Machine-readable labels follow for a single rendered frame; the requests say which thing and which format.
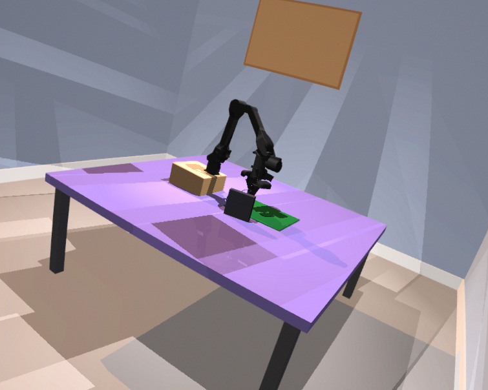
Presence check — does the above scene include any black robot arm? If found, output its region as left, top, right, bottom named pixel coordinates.
left=204, top=99, right=282, bottom=175

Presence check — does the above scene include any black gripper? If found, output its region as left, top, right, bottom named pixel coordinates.
left=240, top=164, right=271, bottom=195

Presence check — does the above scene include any green circuit board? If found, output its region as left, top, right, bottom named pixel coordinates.
left=251, top=200, right=300, bottom=232

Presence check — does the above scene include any black computer cooling fan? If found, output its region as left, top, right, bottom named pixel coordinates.
left=224, top=188, right=256, bottom=222

